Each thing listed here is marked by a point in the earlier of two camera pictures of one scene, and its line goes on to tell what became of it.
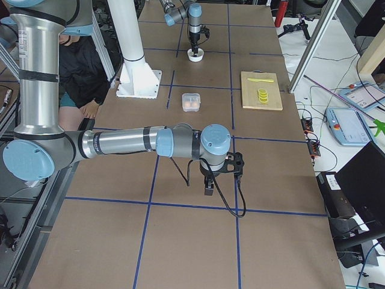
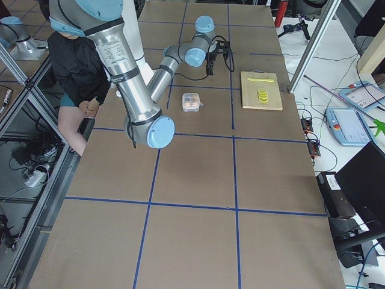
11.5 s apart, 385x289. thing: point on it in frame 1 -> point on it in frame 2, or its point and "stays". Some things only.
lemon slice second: (261, 93) stays
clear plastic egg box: (190, 102) stays
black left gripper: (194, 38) -> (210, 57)
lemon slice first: (262, 90) stays
